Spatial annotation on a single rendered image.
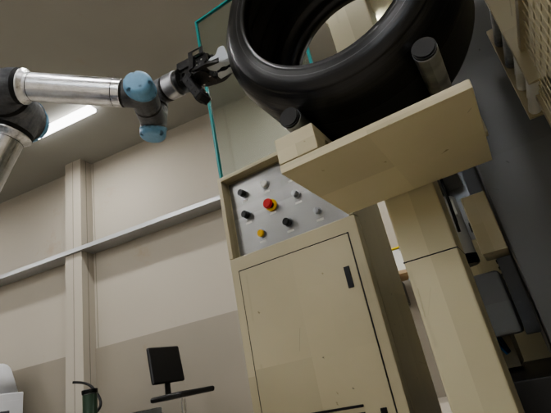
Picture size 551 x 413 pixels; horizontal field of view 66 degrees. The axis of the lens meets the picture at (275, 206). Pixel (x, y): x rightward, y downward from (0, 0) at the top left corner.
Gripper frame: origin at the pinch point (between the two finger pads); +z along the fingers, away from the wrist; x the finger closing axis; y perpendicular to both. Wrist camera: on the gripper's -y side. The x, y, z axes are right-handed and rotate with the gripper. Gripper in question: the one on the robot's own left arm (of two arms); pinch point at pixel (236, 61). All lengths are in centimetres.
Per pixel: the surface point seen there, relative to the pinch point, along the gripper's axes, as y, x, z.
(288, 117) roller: -29.9, -11.0, 18.9
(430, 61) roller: -29, -9, 47
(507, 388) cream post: -86, 26, 44
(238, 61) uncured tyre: -10.7, -11.1, 7.8
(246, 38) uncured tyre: -6.7, -11.9, 11.0
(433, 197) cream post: -42, 26, 38
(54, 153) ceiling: 235, 256, -504
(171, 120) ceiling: 256, 321, -329
